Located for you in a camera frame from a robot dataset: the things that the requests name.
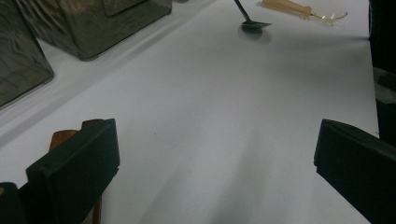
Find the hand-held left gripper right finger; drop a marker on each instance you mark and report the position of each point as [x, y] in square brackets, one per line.
[361, 171]

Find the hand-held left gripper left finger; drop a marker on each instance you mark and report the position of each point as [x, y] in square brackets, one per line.
[74, 174]

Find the transparent grey plastic bin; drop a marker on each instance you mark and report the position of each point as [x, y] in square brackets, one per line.
[93, 28]
[18, 56]

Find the metal spoon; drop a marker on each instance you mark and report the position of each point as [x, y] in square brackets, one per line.
[253, 25]

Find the white table sheet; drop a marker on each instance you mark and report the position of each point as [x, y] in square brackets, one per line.
[218, 109]

